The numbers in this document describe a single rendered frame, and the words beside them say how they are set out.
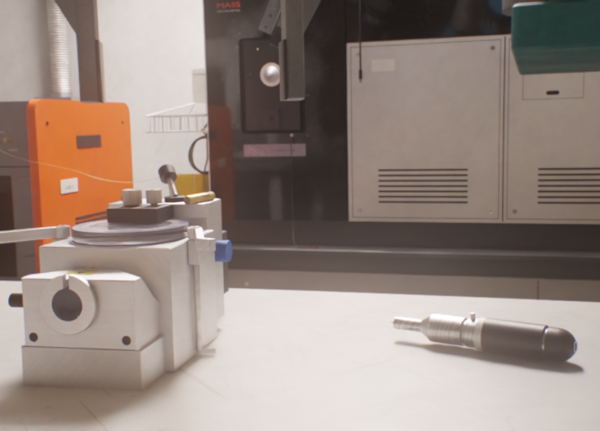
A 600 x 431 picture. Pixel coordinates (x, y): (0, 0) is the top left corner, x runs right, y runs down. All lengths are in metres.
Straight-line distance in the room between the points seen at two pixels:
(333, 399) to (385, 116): 1.64
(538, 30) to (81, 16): 0.70
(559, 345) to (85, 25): 0.39
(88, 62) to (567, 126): 1.67
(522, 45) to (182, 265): 0.65
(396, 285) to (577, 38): 1.12
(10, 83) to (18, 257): 2.14
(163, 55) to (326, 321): 2.91
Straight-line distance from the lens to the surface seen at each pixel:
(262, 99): 2.22
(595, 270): 2.09
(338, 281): 2.12
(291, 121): 2.19
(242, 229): 2.28
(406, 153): 2.12
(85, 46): 0.55
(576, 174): 2.11
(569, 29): 1.11
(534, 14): 1.11
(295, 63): 0.55
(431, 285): 2.08
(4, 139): 1.83
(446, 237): 2.16
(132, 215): 0.64
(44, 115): 1.82
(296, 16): 0.55
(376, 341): 0.66
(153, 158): 3.59
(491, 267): 2.09
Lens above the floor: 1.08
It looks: 7 degrees down
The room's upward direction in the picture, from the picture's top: 1 degrees counter-clockwise
